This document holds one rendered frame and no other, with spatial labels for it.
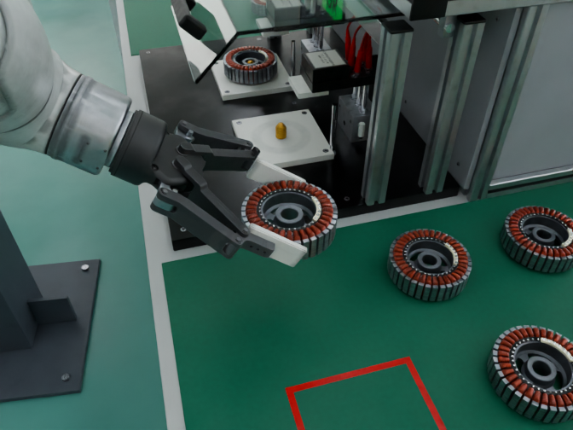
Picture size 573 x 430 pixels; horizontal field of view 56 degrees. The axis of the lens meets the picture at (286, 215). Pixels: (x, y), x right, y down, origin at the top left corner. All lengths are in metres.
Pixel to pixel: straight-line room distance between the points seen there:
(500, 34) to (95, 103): 0.52
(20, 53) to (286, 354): 0.46
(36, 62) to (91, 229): 1.64
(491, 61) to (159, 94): 0.65
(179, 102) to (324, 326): 0.58
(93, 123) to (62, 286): 1.33
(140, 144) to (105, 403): 1.11
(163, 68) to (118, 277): 0.82
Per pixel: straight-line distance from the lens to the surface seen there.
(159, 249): 0.83
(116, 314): 1.74
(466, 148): 0.89
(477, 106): 0.86
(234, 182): 0.89
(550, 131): 0.95
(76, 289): 1.83
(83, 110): 0.55
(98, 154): 0.56
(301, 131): 0.98
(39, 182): 2.31
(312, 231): 0.59
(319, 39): 1.16
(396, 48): 0.71
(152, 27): 1.50
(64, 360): 1.67
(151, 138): 0.56
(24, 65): 0.39
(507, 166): 0.94
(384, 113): 0.76
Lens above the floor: 1.33
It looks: 43 degrees down
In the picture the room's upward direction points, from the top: straight up
